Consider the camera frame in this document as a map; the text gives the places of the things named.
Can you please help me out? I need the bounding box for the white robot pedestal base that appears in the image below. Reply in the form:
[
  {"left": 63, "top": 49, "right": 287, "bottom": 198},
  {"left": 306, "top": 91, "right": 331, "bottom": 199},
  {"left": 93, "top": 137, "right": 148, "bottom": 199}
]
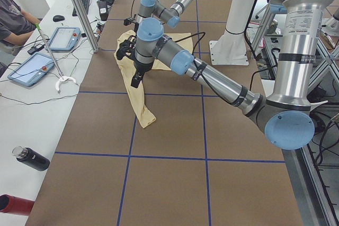
[{"left": 210, "top": 0, "right": 256, "bottom": 66}]

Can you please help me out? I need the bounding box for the black phone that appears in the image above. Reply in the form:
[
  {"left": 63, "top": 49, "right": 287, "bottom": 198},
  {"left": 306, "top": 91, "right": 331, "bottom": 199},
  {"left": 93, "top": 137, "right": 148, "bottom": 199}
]
[{"left": 27, "top": 43, "right": 44, "bottom": 55}]

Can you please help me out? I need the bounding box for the black computer mouse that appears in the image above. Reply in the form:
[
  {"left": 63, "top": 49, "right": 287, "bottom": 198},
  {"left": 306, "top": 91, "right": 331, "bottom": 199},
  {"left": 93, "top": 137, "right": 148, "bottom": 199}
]
[{"left": 52, "top": 15, "right": 65, "bottom": 22}]

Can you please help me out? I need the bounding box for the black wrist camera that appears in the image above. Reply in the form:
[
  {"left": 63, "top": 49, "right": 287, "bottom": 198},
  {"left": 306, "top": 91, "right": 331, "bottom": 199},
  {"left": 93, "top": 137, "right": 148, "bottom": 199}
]
[
  {"left": 123, "top": 17, "right": 136, "bottom": 26},
  {"left": 116, "top": 35, "right": 137, "bottom": 61}
]

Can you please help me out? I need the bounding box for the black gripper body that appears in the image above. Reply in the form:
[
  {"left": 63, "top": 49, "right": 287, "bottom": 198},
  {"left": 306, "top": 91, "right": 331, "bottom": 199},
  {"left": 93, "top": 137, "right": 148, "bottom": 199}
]
[
  {"left": 134, "top": 61, "right": 153, "bottom": 74},
  {"left": 134, "top": 16, "right": 144, "bottom": 32}
]

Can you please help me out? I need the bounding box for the white reacher grabber stick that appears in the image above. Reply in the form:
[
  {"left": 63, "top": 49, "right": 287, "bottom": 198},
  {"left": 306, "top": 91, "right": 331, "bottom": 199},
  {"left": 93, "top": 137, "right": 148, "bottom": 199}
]
[{"left": 35, "top": 23, "right": 77, "bottom": 94}]

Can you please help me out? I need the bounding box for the seated person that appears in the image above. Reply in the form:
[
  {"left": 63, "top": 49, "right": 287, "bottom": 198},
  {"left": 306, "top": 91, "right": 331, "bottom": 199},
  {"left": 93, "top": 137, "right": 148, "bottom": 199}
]
[{"left": 1, "top": 0, "right": 40, "bottom": 46}]

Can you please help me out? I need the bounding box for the black keyboard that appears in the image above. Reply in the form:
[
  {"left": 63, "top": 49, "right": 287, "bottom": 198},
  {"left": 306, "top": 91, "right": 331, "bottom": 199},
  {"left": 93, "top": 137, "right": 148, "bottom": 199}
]
[{"left": 72, "top": 0, "right": 92, "bottom": 17}]

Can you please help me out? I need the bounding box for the far blue teach pendant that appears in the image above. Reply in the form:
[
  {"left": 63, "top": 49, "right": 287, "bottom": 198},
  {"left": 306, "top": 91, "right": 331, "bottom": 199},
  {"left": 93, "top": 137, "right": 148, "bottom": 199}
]
[{"left": 48, "top": 26, "right": 81, "bottom": 52}]

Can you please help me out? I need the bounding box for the red cylinder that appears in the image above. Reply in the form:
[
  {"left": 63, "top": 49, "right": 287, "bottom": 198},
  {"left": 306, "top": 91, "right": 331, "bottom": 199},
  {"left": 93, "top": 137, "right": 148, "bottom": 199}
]
[{"left": 1, "top": 194, "right": 35, "bottom": 216}]

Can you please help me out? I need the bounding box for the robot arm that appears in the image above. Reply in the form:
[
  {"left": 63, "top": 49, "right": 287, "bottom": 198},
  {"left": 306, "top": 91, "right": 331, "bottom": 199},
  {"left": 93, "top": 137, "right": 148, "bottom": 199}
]
[
  {"left": 131, "top": 0, "right": 334, "bottom": 150},
  {"left": 134, "top": 0, "right": 193, "bottom": 32}
]

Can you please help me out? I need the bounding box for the black water bottle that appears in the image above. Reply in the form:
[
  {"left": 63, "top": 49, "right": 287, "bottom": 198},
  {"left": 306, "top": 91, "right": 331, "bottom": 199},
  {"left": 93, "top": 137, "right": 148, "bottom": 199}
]
[{"left": 12, "top": 146, "right": 50, "bottom": 171}]

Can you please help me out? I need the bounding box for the aluminium frame post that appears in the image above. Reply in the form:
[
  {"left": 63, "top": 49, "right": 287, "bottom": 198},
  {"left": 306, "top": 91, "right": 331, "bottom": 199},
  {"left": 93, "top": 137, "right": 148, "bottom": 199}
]
[{"left": 71, "top": 0, "right": 99, "bottom": 53}]

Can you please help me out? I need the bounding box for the blue teach pendant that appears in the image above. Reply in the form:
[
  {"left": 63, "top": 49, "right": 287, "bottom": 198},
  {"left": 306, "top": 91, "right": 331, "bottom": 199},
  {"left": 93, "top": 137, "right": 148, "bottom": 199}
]
[
  {"left": 48, "top": 26, "right": 81, "bottom": 52},
  {"left": 7, "top": 52, "right": 55, "bottom": 87}
]

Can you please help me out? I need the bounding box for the near blue teach pendant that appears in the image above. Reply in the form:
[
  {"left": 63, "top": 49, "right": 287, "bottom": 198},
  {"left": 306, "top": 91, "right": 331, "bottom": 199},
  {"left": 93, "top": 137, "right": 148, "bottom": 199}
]
[{"left": 7, "top": 52, "right": 55, "bottom": 87}]

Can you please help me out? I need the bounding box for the yellow long-sleeve shirt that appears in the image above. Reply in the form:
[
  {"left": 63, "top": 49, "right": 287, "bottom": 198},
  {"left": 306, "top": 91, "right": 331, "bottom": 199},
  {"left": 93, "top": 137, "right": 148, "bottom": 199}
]
[{"left": 114, "top": 30, "right": 193, "bottom": 128}]

